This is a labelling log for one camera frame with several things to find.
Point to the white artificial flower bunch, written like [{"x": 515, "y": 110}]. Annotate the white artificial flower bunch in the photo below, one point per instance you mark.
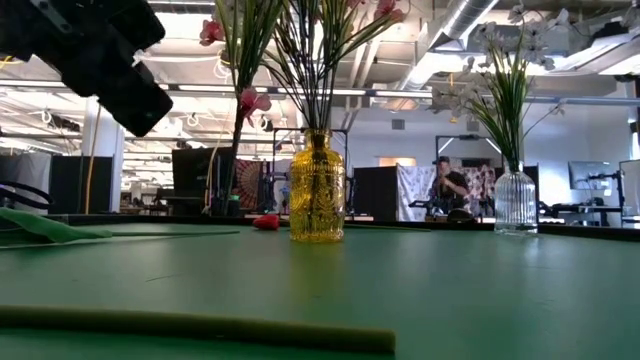
[{"x": 507, "y": 110}]

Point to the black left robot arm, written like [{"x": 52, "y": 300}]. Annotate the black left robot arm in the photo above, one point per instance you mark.
[{"x": 115, "y": 90}]

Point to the yellow glass vase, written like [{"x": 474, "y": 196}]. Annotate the yellow glass vase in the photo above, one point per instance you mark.
[{"x": 317, "y": 190}]

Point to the clear glass vase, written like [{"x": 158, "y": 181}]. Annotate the clear glass vase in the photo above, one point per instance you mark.
[{"x": 515, "y": 205}]

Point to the black partition panel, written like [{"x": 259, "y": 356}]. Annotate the black partition panel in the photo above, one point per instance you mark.
[
  {"x": 80, "y": 185},
  {"x": 375, "y": 195}
]

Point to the sun pattern tapestry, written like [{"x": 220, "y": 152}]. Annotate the sun pattern tapestry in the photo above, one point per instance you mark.
[{"x": 249, "y": 182}]

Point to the white patterned cloth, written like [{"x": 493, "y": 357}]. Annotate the white patterned cloth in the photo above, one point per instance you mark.
[{"x": 415, "y": 190}]

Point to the black screen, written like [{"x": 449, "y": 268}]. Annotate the black screen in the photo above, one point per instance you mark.
[{"x": 195, "y": 170}]

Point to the person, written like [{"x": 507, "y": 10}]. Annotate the person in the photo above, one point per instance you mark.
[{"x": 450, "y": 187}]

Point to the floral patterned cloth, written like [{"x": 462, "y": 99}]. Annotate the floral patterned cloth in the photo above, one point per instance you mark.
[{"x": 482, "y": 182}]

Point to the computer monitor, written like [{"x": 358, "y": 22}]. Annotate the computer monitor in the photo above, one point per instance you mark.
[
  {"x": 590, "y": 175},
  {"x": 632, "y": 185}
]

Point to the silver ceiling duct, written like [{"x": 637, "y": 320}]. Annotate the silver ceiling duct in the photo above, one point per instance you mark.
[{"x": 450, "y": 35}]

